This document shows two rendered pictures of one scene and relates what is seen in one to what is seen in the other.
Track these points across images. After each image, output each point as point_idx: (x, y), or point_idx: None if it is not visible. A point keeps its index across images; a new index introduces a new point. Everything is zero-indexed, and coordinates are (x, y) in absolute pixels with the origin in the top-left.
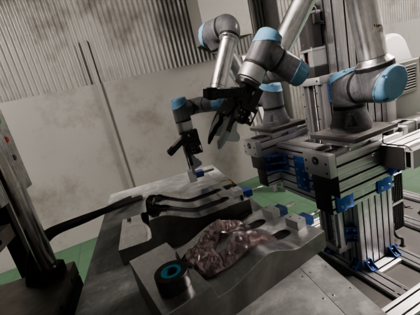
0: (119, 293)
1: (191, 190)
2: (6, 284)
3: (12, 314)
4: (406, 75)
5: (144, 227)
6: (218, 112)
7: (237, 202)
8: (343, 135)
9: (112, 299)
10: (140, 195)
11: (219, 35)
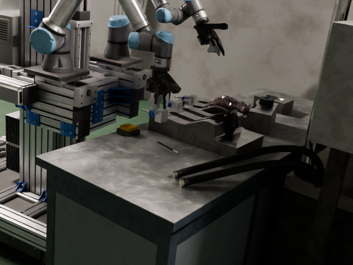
0: (276, 140)
1: (137, 150)
2: (342, 194)
3: None
4: None
5: (235, 134)
6: (212, 37)
7: (187, 105)
8: (134, 59)
9: (280, 141)
10: (176, 170)
11: None
